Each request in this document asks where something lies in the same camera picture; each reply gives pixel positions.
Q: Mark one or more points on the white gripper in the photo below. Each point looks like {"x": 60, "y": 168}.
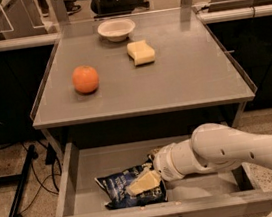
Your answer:
{"x": 163, "y": 165}

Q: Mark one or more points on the blue Kettle chip bag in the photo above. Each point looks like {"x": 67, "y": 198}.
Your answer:
{"x": 115, "y": 186}

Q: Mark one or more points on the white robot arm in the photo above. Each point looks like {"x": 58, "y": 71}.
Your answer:
{"x": 211, "y": 148}

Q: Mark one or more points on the open grey top drawer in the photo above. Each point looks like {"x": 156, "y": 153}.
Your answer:
{"x": 231, "y": 194}

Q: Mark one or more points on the grey counter cabinet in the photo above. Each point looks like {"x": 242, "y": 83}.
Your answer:
{"x": 190, "y": 71}

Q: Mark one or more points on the orange fruit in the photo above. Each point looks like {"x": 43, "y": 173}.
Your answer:
{"x": 85, "y": 79}

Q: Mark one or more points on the yellow sponge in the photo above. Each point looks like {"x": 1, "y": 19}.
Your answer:
{"x": 141, "y": 52}

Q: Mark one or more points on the black stand leg with wheel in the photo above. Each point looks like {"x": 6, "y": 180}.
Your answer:
{"x": 21, "y": 181}

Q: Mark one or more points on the white paper bowl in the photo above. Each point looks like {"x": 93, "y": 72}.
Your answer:
{"x": 116, "y": 30}

